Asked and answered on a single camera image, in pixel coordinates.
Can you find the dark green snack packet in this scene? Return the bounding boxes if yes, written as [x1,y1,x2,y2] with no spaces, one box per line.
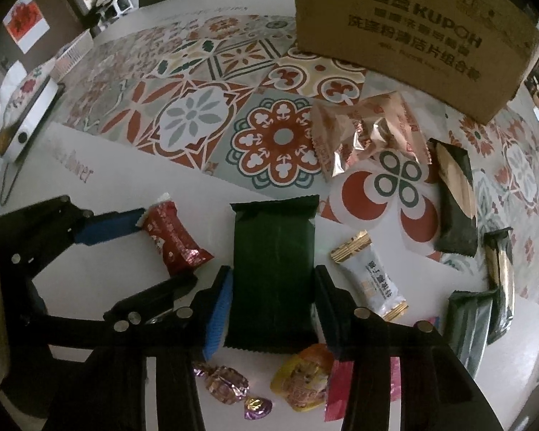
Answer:
[224,194,321,354]

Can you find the brown cardboard box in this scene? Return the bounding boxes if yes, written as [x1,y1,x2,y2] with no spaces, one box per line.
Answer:
[293,0,539,125]

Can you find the yellow jelly cup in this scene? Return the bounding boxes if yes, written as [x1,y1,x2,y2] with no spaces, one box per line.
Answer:
[270,343,335,412]

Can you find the patterned tile table mat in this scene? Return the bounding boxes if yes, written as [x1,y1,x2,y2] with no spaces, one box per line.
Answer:
[49,6,539,310]

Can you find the dark green gold packet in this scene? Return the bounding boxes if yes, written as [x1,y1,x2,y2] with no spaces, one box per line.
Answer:
[483,227,516,346]
[427,138,479,256]

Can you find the clear gold wrapper packets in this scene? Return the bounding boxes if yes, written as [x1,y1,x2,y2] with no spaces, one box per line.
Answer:
[348,91,433,176]

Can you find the red candy packet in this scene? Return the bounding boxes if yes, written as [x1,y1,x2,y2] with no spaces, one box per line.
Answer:
[137,193,215,277]

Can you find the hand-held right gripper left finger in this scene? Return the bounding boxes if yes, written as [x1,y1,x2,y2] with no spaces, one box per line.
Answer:
[42,266,233,431]

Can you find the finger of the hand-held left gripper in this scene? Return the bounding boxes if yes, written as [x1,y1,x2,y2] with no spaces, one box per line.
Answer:
[0,195,147,288]
[101,273,199,330]

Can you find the large purple wrapped candy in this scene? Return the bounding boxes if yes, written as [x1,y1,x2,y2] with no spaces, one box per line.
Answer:
[193,363,250,407]

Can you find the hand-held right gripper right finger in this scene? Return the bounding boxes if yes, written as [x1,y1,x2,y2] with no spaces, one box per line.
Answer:
[313,266,506,431]

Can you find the white candy packet gold ends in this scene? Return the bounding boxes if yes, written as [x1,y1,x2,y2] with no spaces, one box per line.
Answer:
[330,230,409,323]

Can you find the red flower wall picture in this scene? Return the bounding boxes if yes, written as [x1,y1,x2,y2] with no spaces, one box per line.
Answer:
[3,0,46,54]

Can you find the rose gold snack packet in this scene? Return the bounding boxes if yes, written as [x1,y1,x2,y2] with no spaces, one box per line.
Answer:
[311,97,378,183]

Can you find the white slatted basket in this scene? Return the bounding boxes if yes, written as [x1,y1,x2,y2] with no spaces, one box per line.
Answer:
[54,31,94,79]

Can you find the small purple wrapped candy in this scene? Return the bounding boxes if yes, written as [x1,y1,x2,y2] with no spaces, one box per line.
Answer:
[244,396,272,421]

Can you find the grey green snack packet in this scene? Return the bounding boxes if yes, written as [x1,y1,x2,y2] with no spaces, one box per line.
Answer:
[444,289,497,375]

